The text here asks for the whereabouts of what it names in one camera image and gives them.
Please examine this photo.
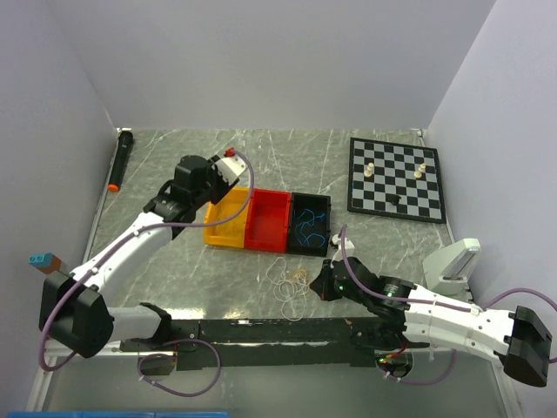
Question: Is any white wire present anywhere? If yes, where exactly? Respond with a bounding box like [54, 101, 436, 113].
[265, 256, 312, 321]

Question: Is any blue wire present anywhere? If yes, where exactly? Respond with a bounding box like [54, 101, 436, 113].
[292, 207, 327, 247]

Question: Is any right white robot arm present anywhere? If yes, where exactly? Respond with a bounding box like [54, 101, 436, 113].
[310, 257, 553, 388]

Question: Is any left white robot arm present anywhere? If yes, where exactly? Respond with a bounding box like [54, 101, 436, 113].
[39, 150, 252, 358]

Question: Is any black plastic bin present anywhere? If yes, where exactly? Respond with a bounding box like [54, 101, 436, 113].
[286, 192, 331, 258]

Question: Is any yellow plastic bin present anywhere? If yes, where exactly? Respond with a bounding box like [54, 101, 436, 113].
[203, 186, 252, 249]

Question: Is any red plastic bin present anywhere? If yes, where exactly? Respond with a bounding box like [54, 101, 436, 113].
[244, 189, 292, 253]

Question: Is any black orange marker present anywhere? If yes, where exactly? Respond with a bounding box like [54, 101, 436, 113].
[107, 131, 135, 192]

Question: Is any black chess piece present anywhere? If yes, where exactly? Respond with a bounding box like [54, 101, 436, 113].
[386, 194, 400, 206]

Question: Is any white tape dispenser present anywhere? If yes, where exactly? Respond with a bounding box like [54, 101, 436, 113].
[422, 238, 481, 296]

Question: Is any white chess pawn left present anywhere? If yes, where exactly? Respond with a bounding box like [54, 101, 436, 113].
[364, 163, 374, 179]

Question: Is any white chess pawn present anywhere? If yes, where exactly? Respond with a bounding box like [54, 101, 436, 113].
[364, 163, 374, 179]
[413, 163, 426, 179]

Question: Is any black white chessboard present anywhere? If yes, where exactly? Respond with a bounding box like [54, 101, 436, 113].
[347, 138, 446, 224]

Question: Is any white chess pawn right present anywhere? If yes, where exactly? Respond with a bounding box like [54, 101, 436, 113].
[413, 163, 426, 179]

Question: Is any blue brown block tool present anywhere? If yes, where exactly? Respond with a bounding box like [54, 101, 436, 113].
[29, 253, 67, 274]

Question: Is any blue box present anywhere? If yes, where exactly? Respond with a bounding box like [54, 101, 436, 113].
[6, 411, 230, 418]

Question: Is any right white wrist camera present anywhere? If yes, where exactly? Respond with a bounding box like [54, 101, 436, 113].
[330, 234, 355, 263]

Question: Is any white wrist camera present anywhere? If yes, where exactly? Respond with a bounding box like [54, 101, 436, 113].
[213, 147, 247, 186]
[330, 234, 355, 263]

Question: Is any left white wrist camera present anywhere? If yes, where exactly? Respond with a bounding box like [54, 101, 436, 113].
[213, 147, 247, 186]

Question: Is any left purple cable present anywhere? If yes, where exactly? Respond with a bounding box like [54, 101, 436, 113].
[37, 150, 256, 396]

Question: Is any purple cable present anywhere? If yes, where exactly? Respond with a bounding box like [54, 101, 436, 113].
[37, 150, 256, 396]
[339, 224, 557, 388]

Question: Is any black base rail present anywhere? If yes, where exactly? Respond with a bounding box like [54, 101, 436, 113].
[120, 316, 427, 371]

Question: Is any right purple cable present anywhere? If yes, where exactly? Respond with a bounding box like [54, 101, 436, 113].
[339, 224, 557, 388]

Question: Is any aluminium frame rail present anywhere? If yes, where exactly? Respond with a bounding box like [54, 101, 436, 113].
[25, 316, 523, 418]

